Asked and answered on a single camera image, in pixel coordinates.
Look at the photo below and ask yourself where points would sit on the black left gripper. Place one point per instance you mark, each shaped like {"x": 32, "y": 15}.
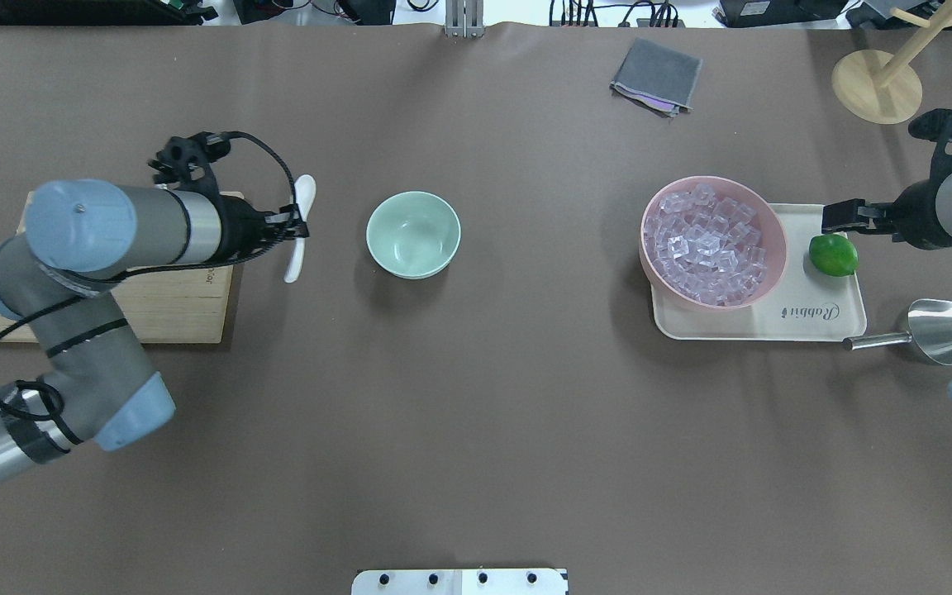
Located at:
{"x": 238, "y": 231}

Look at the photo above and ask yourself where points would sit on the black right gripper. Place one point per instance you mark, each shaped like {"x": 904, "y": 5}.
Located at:
{"x": 916, "y": 216}

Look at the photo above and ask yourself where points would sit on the white ceramic spoon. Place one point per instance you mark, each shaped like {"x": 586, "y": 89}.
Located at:
{"x": 305, "y": 189}

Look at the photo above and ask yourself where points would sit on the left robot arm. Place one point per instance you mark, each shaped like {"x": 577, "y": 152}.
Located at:
{"x": 102, "y": 390}

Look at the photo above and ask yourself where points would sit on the light green ceramic bowl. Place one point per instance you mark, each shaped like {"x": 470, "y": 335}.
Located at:
{"x": 413, "y": 235}

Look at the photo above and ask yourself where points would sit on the metal ice scoop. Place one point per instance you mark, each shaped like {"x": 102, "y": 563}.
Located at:
{"x": 926, "y": 329}

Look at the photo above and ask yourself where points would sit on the pink bowl of ice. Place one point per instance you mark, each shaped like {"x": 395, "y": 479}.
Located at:
{"x": 712, "y": 244}

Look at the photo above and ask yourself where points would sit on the green lime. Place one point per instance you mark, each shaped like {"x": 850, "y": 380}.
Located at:
{"x": 833, "y": 255}

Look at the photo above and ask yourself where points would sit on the beige plastic tray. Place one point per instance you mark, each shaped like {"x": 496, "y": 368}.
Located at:
{"x": 805, "y": 306}

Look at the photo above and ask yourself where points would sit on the wooden mug tree stand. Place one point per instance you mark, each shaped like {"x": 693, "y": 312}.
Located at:
{"x": 881, "y": 87}

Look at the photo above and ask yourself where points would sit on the bamboo cutting board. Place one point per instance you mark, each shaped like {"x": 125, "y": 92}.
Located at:
{"x": 170, "y": 306}

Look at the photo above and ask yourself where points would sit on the grey folded cloth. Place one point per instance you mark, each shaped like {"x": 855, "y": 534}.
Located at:
{"x": 658, "y": 77}

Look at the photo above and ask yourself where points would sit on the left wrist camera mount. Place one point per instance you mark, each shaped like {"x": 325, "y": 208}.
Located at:
{"x": 185, "y": 163}

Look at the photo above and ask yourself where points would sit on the aluminium frame post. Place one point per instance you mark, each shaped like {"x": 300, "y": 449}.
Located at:
{"x": 464, "y": 18}

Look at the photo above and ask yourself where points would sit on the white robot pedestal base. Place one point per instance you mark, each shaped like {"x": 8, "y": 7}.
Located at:
{"x": 462, "y": 581}

